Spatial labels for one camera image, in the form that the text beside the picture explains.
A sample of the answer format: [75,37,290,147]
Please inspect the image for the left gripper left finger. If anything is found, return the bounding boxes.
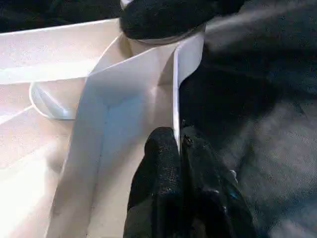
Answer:
[123,125,184,238]

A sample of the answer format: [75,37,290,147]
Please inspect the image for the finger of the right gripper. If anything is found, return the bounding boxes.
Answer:
[118,0,245,41]

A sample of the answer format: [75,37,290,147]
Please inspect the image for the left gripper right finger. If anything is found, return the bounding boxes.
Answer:
[178,125,259,238]

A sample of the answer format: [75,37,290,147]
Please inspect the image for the white plastic table leg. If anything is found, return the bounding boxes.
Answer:
[120,0,207,46]

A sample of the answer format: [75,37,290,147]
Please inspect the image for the white plastic table top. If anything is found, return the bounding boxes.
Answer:
[0,18,207,238]

